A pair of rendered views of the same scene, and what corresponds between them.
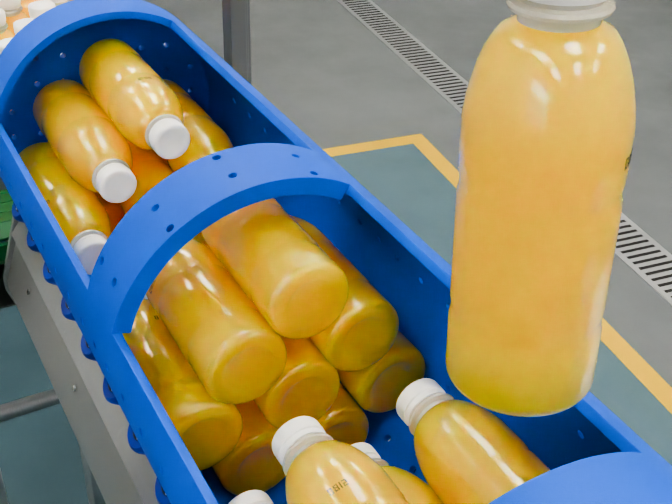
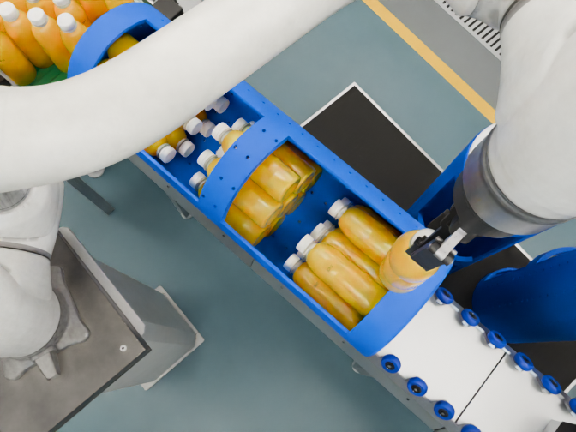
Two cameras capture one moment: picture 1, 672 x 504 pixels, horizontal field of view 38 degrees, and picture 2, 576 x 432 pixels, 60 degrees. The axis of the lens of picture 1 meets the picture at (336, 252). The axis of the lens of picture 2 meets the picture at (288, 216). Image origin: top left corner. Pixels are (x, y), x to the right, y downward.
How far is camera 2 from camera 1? 0.61 m
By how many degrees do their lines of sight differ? 42
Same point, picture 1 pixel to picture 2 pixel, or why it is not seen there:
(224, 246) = not seen: hidden behind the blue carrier
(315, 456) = (317, 256)
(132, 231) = (214, 188)
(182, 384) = (249, 225)
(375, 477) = (339, 259)
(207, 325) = (255, 209)
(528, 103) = (418, 274)
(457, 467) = (359, 240)
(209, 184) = (240, 165)
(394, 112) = not seen: outside the picture
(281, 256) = (276, 181)
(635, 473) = not seen: hidden behind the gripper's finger
